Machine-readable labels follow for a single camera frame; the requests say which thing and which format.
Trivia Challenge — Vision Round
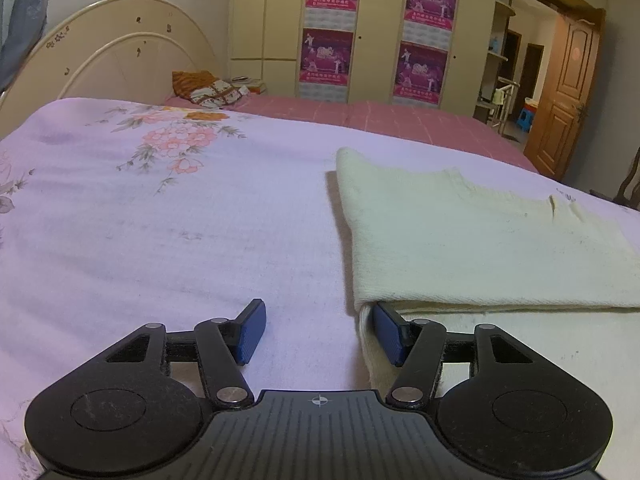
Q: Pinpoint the cream glossy wardrobe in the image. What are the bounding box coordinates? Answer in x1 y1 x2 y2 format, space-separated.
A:
229 0 517 120

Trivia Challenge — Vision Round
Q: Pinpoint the orange patterned pillow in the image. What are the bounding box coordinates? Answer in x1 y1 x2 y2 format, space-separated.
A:
189 78 250 110

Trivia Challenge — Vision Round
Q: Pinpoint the cream arched headboard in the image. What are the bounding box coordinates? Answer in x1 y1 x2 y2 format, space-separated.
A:
0 0 222 137

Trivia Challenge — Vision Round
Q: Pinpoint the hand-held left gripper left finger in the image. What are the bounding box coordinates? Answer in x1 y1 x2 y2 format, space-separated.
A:
102 298 267 409

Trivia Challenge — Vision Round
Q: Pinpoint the stack of books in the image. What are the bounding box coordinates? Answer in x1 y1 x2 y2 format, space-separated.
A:
230 75 269 95

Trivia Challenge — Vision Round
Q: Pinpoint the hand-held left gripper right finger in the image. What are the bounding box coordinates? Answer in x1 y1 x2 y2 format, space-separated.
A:
370 300 537 409

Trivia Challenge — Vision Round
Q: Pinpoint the orange patterned cloth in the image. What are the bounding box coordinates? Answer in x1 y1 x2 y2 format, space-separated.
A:
171 70 219 99

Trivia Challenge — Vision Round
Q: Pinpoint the brown wooden door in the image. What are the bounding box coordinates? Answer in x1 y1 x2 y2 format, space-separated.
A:
523 7 607 182

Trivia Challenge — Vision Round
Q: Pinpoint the lilac floral bedsheet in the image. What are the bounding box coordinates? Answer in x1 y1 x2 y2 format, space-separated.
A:
0 97 640 480

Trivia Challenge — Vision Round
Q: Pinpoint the cream towel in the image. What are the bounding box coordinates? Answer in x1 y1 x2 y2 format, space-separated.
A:
327 147 640 391

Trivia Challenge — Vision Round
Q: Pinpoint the pink checked mattress sheet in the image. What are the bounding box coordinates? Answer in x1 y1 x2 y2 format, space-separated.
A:
162 92 540 175

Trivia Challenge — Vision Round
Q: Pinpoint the grey blue curtain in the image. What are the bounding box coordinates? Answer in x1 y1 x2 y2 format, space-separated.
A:
0 0 51 97

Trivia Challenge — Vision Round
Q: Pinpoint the dark wooden chair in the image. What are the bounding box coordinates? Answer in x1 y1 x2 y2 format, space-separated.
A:
589 147 640 212

